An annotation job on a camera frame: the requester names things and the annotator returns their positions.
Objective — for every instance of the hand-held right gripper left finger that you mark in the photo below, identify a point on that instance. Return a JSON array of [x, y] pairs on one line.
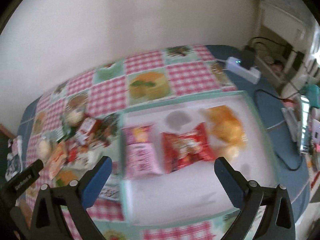
[[97, 180]]

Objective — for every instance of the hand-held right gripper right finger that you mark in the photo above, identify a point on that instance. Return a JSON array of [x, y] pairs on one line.
[[227, 177]]

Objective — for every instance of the white tray with teal rim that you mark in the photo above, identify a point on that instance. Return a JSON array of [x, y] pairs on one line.
[[187, 187]]

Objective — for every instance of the round wrapped pastry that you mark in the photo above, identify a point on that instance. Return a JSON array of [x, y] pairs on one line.
[[73, 117], [45, 150]]

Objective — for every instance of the bright red snack packet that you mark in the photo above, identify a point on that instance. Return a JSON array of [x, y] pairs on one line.
[[187, 147]]

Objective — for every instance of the orange bread packet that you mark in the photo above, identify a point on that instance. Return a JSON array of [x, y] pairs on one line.
[[225, 127]]

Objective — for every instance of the pink snack packet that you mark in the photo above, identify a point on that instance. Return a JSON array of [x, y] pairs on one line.
[[141, 155]]

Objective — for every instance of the red and white snack packet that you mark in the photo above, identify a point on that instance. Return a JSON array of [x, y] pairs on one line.
[[86, 128]]

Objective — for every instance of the blue tablecloth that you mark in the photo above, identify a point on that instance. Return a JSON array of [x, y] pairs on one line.
[[275, 120]]

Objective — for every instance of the white phone stand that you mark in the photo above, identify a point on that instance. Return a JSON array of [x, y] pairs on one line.
[[290, 122]]

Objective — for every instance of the white power strip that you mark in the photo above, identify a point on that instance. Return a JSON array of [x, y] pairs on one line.
[[247, 73]]

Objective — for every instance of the teal case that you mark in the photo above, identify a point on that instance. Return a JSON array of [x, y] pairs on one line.
[[311, 95]]

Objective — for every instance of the black charger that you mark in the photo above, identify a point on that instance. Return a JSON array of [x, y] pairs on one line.
[[248, 58]]

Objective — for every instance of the pink checked patchwork tablecloth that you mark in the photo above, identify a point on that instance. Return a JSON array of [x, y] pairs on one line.
[[150, 62]]

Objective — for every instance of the brown wooden frame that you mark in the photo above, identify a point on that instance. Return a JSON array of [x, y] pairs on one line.
[[6, 131]]

